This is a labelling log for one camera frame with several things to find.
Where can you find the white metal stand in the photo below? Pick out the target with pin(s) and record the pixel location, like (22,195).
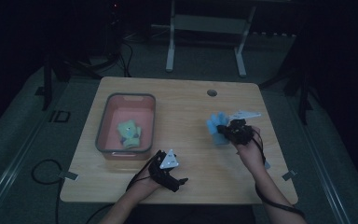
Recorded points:
(205,25)

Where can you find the grey table clamp tab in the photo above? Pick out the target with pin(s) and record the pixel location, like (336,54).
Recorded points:
(69,175)
(289,174)

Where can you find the person's right hand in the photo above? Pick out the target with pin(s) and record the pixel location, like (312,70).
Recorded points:
(250,155)

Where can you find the green mitten with face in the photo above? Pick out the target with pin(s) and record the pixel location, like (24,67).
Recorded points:
(132,133)

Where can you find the plain green mitten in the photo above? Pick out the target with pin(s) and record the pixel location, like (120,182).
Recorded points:
(120,129)

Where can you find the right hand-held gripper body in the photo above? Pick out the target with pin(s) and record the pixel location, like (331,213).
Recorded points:
(240,132)

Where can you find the pink bin with grey rim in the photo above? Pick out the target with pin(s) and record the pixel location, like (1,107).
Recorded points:
(127,115)

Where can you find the black tripod stand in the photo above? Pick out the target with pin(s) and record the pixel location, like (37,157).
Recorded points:
(48,81)
(303,90)

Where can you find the person's left hand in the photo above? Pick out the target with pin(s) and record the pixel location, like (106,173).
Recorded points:
(147,186)

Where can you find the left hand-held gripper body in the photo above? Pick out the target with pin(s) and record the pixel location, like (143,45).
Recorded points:
(168,162)

